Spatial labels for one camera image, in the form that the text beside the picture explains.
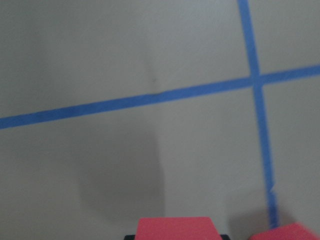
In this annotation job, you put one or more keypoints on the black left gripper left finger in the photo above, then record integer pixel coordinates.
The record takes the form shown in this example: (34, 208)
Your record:
(129, 237)

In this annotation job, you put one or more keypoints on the red cube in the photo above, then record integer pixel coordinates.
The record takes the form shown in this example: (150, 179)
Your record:
(293, 231)

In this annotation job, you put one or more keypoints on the red cube block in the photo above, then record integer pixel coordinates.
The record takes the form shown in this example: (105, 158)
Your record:
(176, 228)

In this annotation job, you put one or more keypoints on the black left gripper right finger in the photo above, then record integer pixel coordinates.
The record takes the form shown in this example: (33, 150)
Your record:
(224, 237)

